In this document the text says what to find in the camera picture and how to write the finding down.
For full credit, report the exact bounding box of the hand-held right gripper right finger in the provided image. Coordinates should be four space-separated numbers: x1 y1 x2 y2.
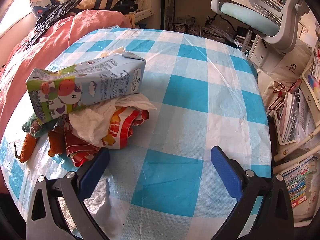
210 145 295 240

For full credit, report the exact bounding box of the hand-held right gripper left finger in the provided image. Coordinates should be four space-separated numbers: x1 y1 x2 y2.
26 147 110 240

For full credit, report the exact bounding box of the red orange snack bag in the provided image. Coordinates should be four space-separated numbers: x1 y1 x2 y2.
64 106 150 167

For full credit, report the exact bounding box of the white tissue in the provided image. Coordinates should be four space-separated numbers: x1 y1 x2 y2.
100 46 127 58
69 94 158 146

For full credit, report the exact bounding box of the cartoon cow milk carton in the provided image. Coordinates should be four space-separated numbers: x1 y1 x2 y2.
26 51 147 126

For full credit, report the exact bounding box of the blue white checked tablecloth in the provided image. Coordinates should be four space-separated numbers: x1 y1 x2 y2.
0 27 273 233

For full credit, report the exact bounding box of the white book rack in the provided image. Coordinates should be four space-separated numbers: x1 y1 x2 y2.
272 40 320 165

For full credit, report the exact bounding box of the white drawer cabinet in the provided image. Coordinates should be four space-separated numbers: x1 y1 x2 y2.
247 37 270 68

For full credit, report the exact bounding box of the white paper bag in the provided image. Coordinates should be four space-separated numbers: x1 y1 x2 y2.
260 40 313 100

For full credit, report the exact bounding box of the pink duvet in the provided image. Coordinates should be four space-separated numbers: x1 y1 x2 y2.
0 9 133 120

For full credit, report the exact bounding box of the black plastic bag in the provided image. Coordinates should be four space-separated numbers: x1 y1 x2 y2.
201 15 238 45

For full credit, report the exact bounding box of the plaid bag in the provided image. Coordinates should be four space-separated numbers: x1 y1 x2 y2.
170 17 200 34

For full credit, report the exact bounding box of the grey blue office chair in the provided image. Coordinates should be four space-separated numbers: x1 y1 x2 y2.
211 0 313 55

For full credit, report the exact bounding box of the black shiny jacket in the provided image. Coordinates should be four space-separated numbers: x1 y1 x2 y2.
26 0 87 50

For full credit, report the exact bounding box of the pile of dark clothes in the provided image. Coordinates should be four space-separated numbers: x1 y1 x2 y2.
117 0 140 14

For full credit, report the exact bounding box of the black framed picture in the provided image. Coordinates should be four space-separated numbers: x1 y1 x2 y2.
160 0 176 30

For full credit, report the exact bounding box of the beige navy striped cloth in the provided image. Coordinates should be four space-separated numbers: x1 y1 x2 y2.
75 0 125 12

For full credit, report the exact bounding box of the cartoon print curtain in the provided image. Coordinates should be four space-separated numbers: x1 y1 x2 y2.
28 0 62 17

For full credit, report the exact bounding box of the red handled bag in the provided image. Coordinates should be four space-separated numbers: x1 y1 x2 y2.
269 79 303 110

